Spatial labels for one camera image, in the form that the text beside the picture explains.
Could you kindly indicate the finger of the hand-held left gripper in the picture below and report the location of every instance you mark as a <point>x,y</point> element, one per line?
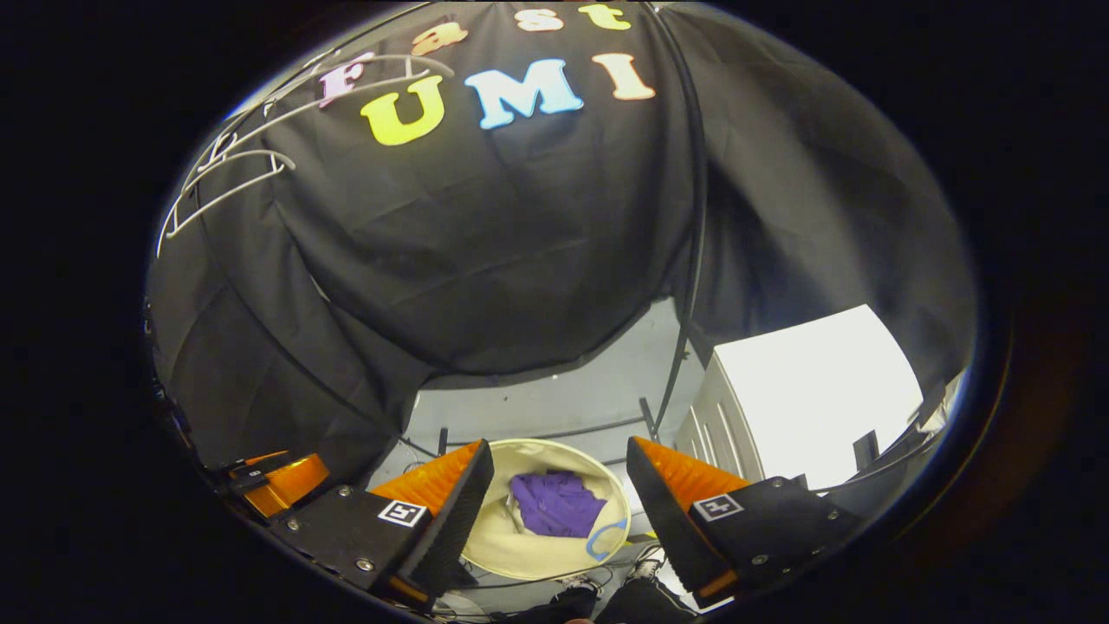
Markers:
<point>290,485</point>

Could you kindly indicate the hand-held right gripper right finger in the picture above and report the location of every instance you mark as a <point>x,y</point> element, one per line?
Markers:
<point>663,520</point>

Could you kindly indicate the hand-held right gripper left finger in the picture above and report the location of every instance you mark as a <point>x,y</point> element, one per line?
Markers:
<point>459,520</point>

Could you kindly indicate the cream fabric laundry hamper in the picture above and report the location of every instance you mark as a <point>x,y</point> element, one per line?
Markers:
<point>511,542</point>

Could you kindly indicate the black metal clothes rack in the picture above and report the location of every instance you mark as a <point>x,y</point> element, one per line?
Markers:
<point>697,225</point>

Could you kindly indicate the person's right leg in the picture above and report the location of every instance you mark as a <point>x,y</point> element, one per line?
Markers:
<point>645,602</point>

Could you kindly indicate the person's leg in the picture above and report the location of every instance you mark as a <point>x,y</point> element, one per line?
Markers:
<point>563,609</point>
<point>645,602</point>

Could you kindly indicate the person's left leg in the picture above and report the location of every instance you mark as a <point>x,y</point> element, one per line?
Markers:
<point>563,609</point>

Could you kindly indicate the white cabinet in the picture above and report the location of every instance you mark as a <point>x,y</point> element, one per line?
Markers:
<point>814,390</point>

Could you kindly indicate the black backdrop cloth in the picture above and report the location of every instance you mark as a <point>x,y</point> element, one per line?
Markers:
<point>476,260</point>

